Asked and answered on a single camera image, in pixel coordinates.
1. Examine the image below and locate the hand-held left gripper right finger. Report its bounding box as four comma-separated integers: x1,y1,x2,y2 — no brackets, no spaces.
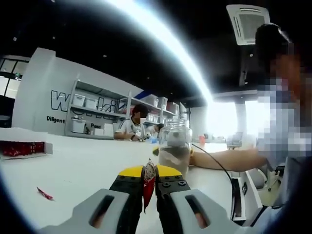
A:
155,164,259,234

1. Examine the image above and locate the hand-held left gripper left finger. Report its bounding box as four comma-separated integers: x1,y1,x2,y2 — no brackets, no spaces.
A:
39,165,144,234

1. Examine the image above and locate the clear glass cup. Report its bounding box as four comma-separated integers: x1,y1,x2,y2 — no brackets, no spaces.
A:
158,119,193,180

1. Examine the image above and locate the red coffee pouch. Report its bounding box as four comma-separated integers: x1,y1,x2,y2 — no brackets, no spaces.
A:
142,158,157,215

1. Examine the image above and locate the torn red pouch strip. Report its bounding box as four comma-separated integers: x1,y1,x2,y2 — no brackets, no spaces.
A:
36,186,54,201

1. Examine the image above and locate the row of red coffee packets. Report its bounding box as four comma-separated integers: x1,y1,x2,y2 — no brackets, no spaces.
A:
0,141,46,156

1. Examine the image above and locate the black stand with screen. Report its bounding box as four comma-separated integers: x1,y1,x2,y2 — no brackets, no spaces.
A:
180,102,193,137

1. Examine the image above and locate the white panel with black label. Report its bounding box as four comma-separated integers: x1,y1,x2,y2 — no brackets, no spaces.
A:
230,170,265,221

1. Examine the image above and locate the grey office chair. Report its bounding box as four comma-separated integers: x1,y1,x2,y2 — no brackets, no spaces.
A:
226,132,244,150

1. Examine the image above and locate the person's light blue shirt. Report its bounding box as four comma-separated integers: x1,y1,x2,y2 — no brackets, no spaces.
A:
248,156,308,230

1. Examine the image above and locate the row of white storage bins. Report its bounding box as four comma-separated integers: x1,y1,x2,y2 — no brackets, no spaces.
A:
72,94,181,134

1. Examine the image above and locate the white cardboard box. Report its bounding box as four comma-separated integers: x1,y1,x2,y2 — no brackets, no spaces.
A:
0,128,53,160

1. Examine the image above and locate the grey metal shelving rack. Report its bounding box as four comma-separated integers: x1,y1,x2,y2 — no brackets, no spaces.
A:
64,73,191,139

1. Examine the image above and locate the long ceiling light strip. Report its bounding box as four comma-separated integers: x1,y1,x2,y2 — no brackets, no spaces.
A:
114,0,217,103

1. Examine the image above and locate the ceiling air conditioner unit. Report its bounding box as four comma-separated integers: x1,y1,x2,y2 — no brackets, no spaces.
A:
226,4,271,46

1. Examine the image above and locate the person's head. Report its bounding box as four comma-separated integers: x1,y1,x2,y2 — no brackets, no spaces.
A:
254,23,309,103

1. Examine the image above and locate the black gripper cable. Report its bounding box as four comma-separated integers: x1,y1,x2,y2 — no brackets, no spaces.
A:
191,143,238,219

